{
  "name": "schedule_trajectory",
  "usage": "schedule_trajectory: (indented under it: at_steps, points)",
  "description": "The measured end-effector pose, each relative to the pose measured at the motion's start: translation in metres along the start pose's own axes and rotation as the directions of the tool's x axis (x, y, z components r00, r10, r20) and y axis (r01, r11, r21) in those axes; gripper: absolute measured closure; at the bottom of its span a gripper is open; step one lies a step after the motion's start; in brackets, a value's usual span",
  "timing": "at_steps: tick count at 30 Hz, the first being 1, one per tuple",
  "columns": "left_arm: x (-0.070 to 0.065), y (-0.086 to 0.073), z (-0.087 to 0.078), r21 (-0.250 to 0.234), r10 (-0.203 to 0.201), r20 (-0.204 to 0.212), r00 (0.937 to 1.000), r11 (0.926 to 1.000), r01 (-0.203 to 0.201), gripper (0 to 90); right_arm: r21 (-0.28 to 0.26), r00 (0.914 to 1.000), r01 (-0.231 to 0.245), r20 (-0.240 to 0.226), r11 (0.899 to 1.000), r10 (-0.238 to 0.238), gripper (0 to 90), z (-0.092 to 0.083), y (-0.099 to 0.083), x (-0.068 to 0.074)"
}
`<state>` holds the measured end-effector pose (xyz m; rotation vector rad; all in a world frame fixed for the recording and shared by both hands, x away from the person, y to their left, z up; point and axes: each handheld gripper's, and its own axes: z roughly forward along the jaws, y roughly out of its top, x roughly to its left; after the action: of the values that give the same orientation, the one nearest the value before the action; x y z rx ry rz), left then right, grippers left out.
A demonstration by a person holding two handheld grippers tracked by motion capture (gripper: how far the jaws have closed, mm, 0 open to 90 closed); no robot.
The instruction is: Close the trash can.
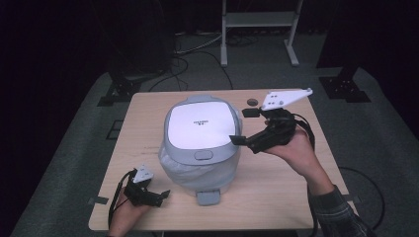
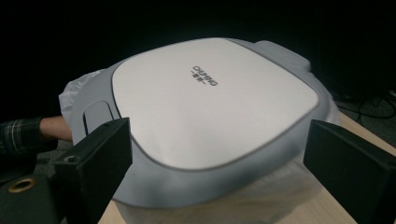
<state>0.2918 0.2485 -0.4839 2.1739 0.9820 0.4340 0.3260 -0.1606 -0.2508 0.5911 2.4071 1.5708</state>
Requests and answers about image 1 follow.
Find grey pedal trash can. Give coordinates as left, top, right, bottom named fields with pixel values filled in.
left=157, top=94, right=244, bottom=207

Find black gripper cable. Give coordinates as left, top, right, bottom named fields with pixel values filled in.
left=107, top=169, right=138, bottom=230
left=291, top=112, right=386, bottom=237

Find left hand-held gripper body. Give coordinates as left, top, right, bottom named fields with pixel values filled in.
left=123, top=164, right=163, bottom=208

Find black floor cables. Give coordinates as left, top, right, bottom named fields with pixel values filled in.
left=147, top=31, right=235, bottom=93

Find black stand base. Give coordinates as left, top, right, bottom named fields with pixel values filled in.
left=318, top=64, right=373, bottom=104
left=96, top=64, right=143, bottom=108

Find dark floor socket cover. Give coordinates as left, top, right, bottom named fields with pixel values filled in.
left=105, top=119, right=125, bottom=141

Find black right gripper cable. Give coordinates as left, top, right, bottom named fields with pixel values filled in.
left=291, top=112, right=386, bottom=237

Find person's right hand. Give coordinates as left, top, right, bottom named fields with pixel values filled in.
left=263, top=119, right=323, bottom=181

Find person's left hand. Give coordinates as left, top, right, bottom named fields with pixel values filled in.
left=112, top=187, right=152, bottom=230

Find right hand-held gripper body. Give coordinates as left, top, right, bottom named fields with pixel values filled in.
left=252, top=87, right=314, bottom=155

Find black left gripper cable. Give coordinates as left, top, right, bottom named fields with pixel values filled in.
left=107, top=169, right=138, bottom=230

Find white metal stand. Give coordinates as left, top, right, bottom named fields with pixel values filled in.
left=219, top=0, right=304, bottom=68

